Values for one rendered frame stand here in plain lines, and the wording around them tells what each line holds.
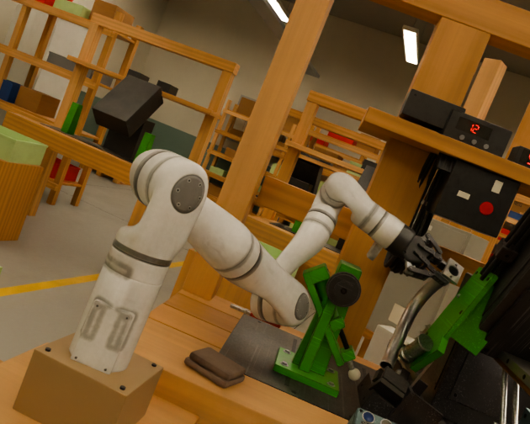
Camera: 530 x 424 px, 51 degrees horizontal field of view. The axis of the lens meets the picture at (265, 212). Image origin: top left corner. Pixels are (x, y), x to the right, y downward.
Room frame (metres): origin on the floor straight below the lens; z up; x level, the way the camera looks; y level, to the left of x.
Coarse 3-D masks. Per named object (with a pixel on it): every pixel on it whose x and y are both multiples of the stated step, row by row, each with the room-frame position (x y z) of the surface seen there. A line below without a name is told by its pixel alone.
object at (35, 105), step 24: (24, 0) 6.25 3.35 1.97; (48, 0) 6.31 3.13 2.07; (72, 0) 6.63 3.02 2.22; (96, 0) 6.16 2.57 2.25; (24, 24) 6.34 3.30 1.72; (48, 24) 6.70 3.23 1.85; (0, 48) 6.27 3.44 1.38; (0, 72) 6.29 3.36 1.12; (96, 72) 5.99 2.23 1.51; (120, 72) 6.40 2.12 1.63; (0, 96) 6.30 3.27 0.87; (24, 96) 6.27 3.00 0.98; (48, 96) 6.34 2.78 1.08; (48, 120) 6.09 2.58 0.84; (72, 168) 6.30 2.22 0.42
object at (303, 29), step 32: (320, 0) 1.57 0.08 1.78; (288, 32) 1.58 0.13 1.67; (320, 32) 1.62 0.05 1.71; (448, 32) 1.54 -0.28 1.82; (480, 32) 1.54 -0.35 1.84; (288, 64) 1.57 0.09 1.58; (448, 64) 1.54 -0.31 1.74; (288, 96) 1.57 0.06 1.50; (448, 96) 1.54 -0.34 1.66; (256, 128) 1.57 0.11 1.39; (256, 160) 1.57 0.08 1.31; (384, 160) 1.54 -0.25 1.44; (416, 160) 1.54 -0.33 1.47; (224, 192) 1.58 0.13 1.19; (256, 192) 1.63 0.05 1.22; (384, 192) 1.54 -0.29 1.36; (416, 192) 1.54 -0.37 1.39; (352, 224) 1.61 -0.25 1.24; (352, 256) 1.54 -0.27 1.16; (384, 256) 1.54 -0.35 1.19; (192, 288) 1.57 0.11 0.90; (352, 320) 1.54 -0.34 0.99
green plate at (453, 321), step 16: (464, 288) 1.25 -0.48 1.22; (480, 288) 1.16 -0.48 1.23; (464, 304) 1.18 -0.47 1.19; (480, 304) 1.16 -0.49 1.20; (448, 320) 1.19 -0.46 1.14; (464, 320) 1.16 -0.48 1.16; (480, 320) 1.16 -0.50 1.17; (432, 336) 1.21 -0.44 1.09; (448, 336) 1.15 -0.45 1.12; (464, 336) 1.16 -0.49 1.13; (480, 336) 1.16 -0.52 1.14
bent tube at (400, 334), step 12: (456, 264) 1.28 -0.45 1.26; (444, 276) 1.25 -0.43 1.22; (456, 276) 1.26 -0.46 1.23; (432, 288) 1.31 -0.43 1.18; (420, 300) 1.33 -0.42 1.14; (408, 312) 1.31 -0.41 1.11; (408, 324) 1.29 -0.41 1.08; (396, 336) 1.26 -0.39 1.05; (396, 348) 1.23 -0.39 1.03; (384, 360) 1.20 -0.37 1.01
